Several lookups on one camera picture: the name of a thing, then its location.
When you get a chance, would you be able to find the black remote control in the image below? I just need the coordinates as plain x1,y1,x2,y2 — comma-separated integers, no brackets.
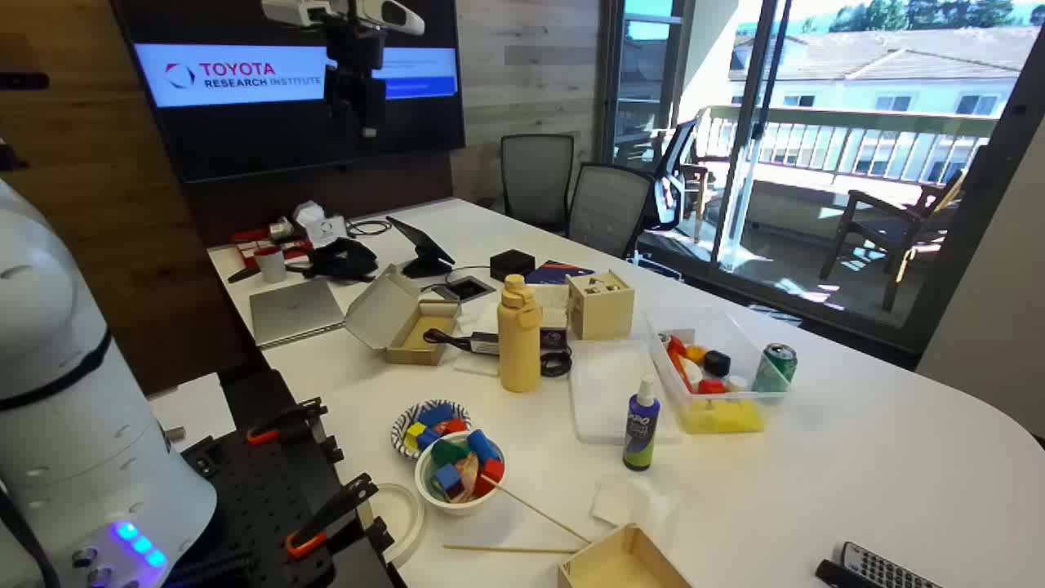
814,559,884,588

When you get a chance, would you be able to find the wooden stick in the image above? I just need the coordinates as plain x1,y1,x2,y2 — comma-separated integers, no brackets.
481,474,592,546

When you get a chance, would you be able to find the silver laptop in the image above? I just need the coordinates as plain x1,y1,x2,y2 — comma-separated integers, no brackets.
248,278,346,349

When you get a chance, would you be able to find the clear plastic bin lid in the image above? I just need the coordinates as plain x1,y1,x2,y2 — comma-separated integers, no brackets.
568,338,683,447

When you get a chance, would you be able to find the patterned paper plate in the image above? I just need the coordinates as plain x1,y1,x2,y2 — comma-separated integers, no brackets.
390,399,474,461

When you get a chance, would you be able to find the blue booklet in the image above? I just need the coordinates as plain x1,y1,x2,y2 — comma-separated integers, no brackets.
524,260,596,287

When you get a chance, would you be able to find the yellow sponge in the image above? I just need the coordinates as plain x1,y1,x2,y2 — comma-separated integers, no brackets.
681,399,766,434

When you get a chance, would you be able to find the white napkin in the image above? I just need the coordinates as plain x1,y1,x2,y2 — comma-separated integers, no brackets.
591,473,676,533

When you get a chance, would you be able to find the yellow bottle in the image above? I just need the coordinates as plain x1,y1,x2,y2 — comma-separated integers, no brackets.
497,274,544,394

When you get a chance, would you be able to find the small black box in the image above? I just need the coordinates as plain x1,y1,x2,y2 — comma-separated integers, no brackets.
489,248,537,283

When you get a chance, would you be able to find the wooden shape sorter box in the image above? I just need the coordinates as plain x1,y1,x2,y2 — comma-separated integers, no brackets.
565,269,637,342

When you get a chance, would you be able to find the red box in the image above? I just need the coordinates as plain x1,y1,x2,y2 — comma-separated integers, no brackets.
228,227,316,271

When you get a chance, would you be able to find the black tablet on stand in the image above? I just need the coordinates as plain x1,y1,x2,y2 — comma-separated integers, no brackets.
385,215,456,279

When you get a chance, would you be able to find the table power socket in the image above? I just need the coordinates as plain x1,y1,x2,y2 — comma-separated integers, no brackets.
429,275,497,304

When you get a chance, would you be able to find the white building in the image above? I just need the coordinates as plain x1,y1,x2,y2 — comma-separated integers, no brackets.
727,24,1042,119

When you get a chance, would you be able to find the blue bottle with white cap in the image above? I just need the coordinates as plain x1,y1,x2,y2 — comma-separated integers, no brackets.
622,375,661,473

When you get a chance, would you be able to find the black cloth bag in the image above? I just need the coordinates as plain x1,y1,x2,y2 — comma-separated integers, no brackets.
305,236,380,283

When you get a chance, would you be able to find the white mug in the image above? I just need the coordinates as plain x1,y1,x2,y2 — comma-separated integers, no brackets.
254,245,289,284

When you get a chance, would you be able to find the white bowl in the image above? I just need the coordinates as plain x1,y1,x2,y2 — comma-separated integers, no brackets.
414,430,508,517

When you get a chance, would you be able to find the black and orange clamp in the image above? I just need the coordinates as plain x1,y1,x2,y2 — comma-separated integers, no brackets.
285,473,394,566
245,397,345,463

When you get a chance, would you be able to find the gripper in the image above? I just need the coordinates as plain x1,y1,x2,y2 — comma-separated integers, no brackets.
324,23,389,140

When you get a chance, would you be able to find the wooden patio chair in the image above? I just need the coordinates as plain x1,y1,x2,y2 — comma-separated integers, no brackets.
820,167,970,313

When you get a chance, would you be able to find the grey remote control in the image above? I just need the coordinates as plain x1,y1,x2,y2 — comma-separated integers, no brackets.
840,541,949,588

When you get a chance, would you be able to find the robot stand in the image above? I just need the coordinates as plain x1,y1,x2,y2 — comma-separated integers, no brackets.
163,369,409,588

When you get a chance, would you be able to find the wall television screen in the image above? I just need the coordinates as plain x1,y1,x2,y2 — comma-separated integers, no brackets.
110,0,466,185

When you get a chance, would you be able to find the black power adapter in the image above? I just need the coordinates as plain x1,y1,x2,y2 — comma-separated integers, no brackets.
422,327,501,357

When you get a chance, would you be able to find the clear plastic bin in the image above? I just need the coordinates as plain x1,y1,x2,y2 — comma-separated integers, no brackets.
648,305,792,434

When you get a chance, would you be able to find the sliding glass door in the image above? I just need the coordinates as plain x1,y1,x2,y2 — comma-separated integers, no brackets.
603,0,1045,354

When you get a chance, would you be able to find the green soda can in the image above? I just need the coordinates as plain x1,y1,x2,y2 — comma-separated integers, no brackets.
752,343,799,396

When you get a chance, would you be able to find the row of office chairs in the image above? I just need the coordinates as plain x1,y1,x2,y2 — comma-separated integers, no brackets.
500,118,705,262

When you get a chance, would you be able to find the open cardboard box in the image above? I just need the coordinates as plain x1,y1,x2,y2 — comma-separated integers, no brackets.
342,263,461,367

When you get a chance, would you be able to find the round white lid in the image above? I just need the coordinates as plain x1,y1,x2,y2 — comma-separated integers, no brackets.
362,483,426,568

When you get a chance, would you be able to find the open wooden box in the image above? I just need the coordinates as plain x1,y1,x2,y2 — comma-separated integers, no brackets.
557,523,694,588

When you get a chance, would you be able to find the balcony railing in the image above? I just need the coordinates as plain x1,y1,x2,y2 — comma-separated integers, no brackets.
694,105,1002,187

